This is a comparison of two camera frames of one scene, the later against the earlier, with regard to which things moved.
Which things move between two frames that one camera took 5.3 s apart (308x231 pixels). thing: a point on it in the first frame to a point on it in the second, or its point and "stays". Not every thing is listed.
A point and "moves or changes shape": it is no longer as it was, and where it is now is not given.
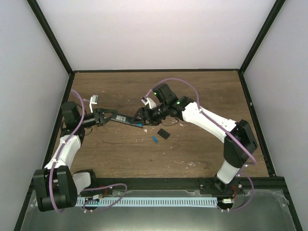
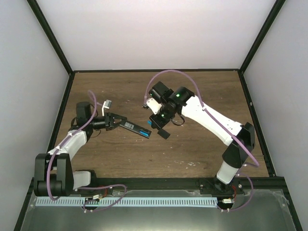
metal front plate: x=267 y=210 stays
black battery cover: x=163 y=134 stays
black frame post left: x=41 y=17 stays
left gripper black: x=103 y=121 to x=111 y=117
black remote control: x=128 y=119 moves or changes shape
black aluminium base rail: x=247 y=186 stays
